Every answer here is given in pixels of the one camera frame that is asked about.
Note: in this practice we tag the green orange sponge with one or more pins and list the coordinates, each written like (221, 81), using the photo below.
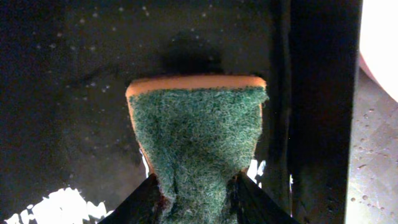
(197, 133)

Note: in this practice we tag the black plastic tray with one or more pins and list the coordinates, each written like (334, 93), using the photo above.
(65, 67)

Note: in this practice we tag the white plate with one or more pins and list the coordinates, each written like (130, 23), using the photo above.
(378, 43)

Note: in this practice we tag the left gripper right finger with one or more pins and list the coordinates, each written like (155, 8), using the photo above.
(252, 205)

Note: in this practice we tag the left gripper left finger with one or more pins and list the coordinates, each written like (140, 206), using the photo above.
(143, 206)

